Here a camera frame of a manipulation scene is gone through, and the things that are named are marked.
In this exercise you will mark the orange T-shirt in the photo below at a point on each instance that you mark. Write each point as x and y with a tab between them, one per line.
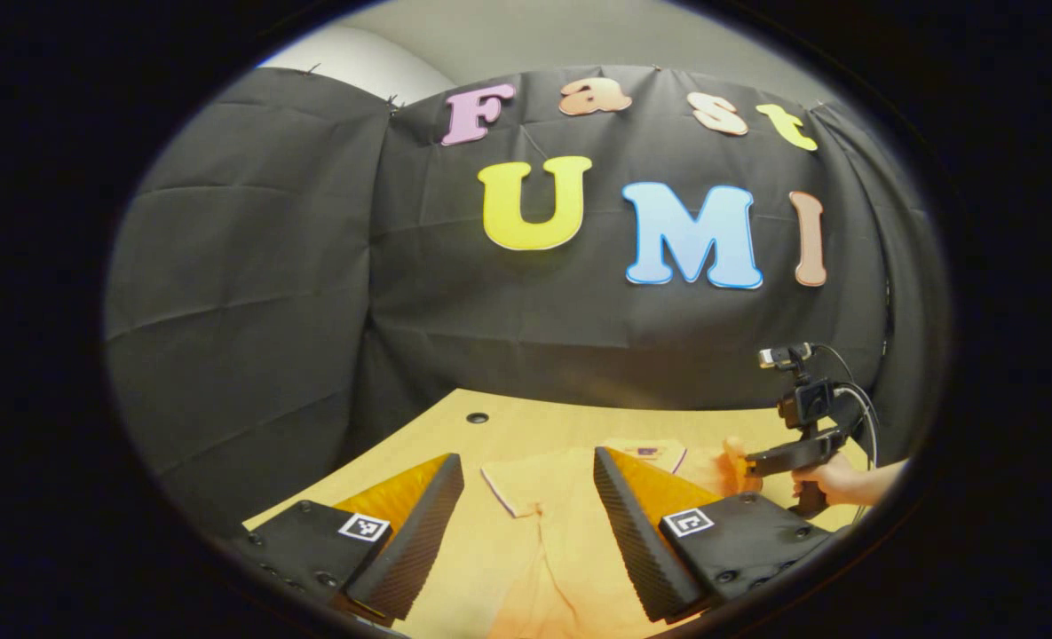
561	550

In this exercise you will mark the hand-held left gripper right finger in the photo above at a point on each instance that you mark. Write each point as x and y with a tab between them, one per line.
632	541

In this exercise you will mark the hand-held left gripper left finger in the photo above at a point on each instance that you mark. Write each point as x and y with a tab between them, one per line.
415	541

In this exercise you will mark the black backdrop cloth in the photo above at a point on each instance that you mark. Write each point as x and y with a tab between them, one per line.
268	311

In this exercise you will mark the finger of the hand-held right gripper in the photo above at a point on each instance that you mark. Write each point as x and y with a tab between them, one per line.
779	460

